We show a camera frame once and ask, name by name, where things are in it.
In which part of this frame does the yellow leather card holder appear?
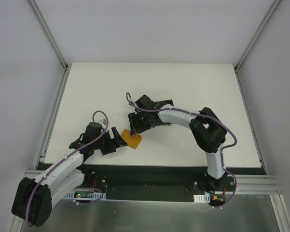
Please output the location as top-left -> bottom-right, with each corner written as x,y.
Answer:
121,129 -> 142,149

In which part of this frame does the black plastic card box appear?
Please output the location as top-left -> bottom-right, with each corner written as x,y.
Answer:
152,100 -> 174,127

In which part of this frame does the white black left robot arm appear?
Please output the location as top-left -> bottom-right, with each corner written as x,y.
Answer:
11,122 -> 127,227

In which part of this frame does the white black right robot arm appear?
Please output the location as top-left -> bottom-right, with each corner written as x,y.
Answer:
125,92 -> 227,193

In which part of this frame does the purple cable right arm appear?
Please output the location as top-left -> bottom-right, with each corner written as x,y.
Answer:
125,91 -> 238,211

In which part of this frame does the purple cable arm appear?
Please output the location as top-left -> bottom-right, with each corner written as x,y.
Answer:
25,110 -> 110,227
125,91 -> 238,211

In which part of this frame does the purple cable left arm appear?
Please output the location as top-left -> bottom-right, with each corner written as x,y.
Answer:
25,110 -> 110,227

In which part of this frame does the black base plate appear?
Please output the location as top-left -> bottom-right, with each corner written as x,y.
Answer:
33,163 -> 241,203

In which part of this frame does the aluminium frame rail left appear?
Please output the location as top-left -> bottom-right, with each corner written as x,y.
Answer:
26,0 -> 72,170

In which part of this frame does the aluminium frame rail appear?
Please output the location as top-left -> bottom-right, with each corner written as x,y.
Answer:
26,0 -> 72,170
233,0 -> 284,170

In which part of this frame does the white cable duct left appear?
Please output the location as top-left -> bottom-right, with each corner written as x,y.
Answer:
62,188 -> 106,201

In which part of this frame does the white cable duct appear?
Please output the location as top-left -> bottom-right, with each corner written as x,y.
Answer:
62,188 -> 106,201
193,193 -> 210,203

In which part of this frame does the white cable duct right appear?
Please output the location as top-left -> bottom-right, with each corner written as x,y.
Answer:
193,193 -> 210,203

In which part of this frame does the aluminium front cross rail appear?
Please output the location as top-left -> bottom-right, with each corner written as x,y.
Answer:
24,169 -> 283,196

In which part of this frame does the aluminium frame rail right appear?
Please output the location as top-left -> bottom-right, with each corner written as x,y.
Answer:
233,0 -> 284,170

